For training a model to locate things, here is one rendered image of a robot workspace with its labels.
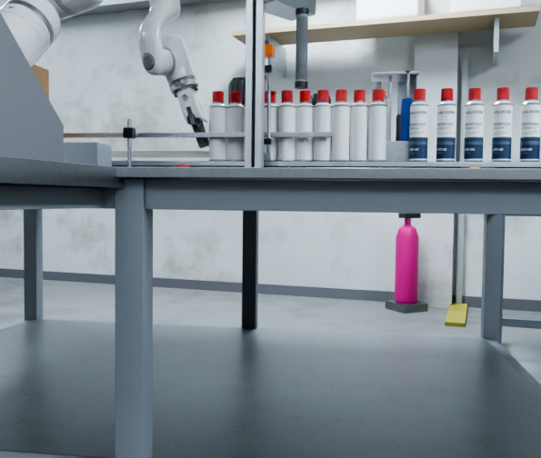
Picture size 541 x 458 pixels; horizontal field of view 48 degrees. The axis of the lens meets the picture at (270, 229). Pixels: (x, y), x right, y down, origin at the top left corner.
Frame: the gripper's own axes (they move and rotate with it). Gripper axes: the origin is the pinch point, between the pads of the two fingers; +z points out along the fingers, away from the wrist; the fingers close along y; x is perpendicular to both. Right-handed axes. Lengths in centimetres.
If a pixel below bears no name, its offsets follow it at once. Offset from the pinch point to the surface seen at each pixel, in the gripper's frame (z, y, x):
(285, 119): 3.1, -2.9, -25.2
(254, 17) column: -22.9, -15.9, -27.1
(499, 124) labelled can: 25, -2, -80
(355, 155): 19.6, -1.9, -40.8
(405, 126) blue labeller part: 16, 3, -57
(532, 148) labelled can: 34, -3, -86
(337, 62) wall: -74, 304, -58
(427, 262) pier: 91, 278, -71
